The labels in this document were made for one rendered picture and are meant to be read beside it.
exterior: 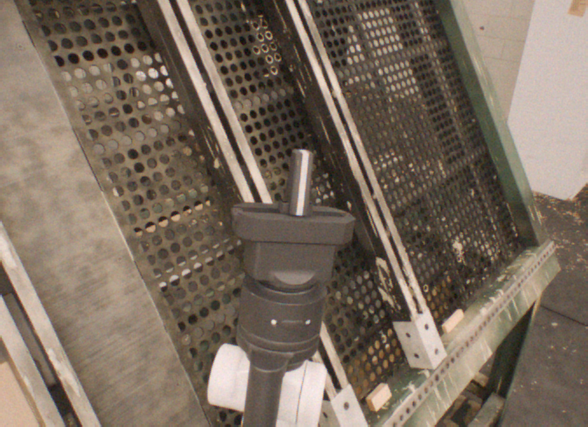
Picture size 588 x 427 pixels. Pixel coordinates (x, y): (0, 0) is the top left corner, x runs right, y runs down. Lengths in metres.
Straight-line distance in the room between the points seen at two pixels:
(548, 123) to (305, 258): 3.70
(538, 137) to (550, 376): 2.02
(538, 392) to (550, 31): 2.43
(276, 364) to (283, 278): 0.08
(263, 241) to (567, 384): 2.34
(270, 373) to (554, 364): 2.36
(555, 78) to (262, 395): 3.70
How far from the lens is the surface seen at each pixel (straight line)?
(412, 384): 1.25
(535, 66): 4.06
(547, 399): 2.61
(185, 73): 0.95
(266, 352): 0.51
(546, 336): 2.91
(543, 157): 4.20
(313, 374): 0.55
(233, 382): 0.55
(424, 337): 1.24
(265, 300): 0.48
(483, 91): 1.72
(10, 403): 0.84
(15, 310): 0.81
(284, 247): 0.48
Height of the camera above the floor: 1.84
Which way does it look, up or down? 30 degrees down
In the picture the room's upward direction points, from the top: straight up
